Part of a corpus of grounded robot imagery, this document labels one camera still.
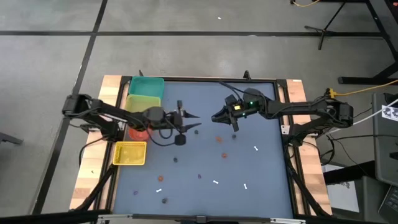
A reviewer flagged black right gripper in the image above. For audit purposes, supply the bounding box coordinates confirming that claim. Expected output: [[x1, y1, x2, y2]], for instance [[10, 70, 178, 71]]
[[211, 104, 250, 132]]

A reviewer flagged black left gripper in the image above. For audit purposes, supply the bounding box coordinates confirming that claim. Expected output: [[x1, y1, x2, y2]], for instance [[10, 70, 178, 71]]
[[164, 100, 202, 132]]

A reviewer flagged lime green plastic bin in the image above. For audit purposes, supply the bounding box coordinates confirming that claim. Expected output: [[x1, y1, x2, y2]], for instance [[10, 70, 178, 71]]
[[124, 94, 162, 113]]

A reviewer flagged orange plastic bowl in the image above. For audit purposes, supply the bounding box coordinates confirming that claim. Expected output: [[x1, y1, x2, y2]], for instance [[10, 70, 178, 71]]
[[128, 126, 154, 142]]

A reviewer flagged teal plastic bin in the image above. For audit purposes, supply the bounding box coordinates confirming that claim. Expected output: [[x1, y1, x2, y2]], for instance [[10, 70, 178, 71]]
[[128, 76, 165, 100]]

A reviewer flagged yellow mesh basket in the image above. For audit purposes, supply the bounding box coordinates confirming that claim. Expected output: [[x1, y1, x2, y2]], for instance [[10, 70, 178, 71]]
[[112, 141, 147, 166]]

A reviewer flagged blue table mat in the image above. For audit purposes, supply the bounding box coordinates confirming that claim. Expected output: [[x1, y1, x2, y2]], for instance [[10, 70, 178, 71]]
[[111, 81, 295, 218]]

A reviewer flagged silver aluminium bar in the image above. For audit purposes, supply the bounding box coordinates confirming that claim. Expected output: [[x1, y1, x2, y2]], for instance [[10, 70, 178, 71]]
[[97, 213, 135, 220]]

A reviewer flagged black tripod stand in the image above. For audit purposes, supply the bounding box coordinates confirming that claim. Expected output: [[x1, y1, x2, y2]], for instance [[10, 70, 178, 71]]
[[303, 0, 348, 50]]

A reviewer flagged grey storage box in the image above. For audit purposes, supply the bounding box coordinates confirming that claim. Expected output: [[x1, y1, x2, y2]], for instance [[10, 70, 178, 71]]
[[323, 164, 361, 213]]

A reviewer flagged dark grey equipment case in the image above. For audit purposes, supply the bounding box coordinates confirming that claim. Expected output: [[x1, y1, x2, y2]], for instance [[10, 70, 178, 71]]
[[372, 92, 398, 187]]

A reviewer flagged white marker tag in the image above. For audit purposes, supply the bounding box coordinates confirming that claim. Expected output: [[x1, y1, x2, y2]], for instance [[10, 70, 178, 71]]
[[381, 105, 398, 122]]

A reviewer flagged black stand foot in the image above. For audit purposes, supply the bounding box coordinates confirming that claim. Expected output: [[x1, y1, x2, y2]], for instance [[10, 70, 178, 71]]
[[0, 131, 24, 146]]

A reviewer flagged black keypad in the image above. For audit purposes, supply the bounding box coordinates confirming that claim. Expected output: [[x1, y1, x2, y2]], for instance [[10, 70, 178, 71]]
[[377, 183, 398, 223]]

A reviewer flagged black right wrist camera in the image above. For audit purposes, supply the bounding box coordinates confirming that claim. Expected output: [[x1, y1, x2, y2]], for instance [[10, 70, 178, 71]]
[[224, 94, 238, 107]]

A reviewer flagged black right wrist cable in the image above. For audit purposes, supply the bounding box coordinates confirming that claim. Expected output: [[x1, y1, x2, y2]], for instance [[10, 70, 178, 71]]
[[218, 81, 249, 98]]

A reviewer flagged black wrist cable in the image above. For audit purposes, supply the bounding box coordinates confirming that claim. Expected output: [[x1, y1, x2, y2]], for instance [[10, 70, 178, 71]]
[[218, 81, 249, 98], [148, 126, 177, 147]]

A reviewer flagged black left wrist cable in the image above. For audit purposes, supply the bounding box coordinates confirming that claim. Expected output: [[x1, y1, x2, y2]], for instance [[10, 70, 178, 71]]
[[148, 126, 177, 147]]

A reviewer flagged black table frame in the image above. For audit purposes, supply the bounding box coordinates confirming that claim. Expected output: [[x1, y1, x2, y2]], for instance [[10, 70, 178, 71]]
[[70, 70, 333, 224]]

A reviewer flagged yellow extension cord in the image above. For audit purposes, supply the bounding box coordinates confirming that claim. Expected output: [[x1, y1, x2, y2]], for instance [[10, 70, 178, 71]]
[[325, 79, 398, 99]]

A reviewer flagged black desk frame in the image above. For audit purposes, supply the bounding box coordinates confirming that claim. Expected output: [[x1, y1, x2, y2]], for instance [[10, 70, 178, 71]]
[[320, 0, 398, 85]]

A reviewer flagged yellow cable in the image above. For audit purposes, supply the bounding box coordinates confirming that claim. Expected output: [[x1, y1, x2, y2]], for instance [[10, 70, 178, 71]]
[[291, 0, 321, 8]]

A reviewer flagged white cable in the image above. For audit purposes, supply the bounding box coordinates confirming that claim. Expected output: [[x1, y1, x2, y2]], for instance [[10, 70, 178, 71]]
[[323, 98, 398, 135]]

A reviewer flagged black floor cable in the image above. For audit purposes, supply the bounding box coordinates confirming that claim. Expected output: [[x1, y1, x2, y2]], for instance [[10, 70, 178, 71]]
[[326, 133, 398, 141]]

